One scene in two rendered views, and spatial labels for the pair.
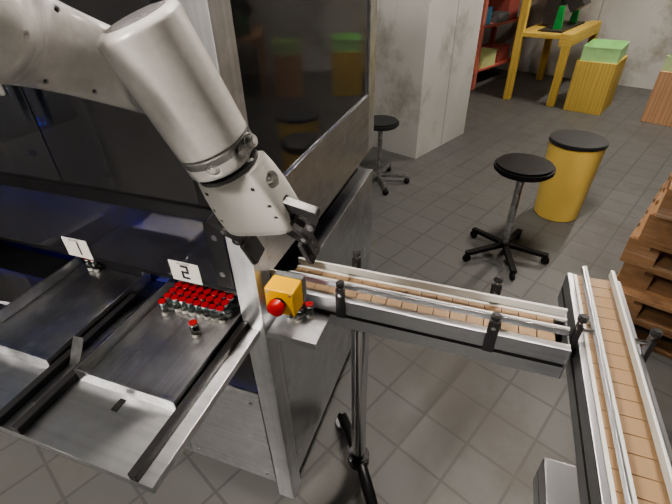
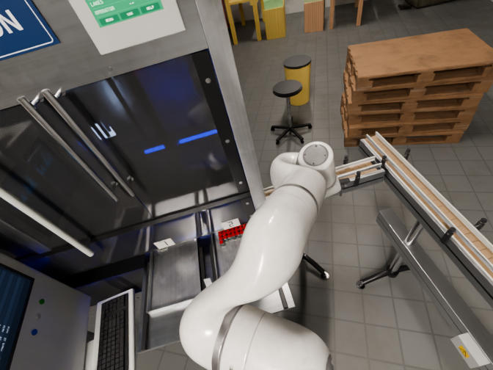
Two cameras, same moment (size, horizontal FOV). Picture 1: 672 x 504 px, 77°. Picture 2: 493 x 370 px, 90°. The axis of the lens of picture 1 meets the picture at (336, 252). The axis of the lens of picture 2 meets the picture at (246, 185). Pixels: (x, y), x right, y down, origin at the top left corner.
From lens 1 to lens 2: 0.63 m
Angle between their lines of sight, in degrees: 19
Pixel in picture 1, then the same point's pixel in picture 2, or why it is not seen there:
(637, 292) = (357, 125)
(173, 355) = not seen: hidden behind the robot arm
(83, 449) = not seen: hidden behind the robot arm
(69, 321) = (183, 277)
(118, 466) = (274, 308)
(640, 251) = (353, 108)
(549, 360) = (378, 178)
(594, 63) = (272, 9)
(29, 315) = (160, 286)
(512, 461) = (351, 218)
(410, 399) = not seen: hidden behind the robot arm
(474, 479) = (342, 233)
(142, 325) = (219, 257)
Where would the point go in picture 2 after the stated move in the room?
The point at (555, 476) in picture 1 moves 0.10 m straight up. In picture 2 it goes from (386, 215) to (390, 205)
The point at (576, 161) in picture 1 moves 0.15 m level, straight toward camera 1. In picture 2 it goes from (301, 73) to (303, 78)
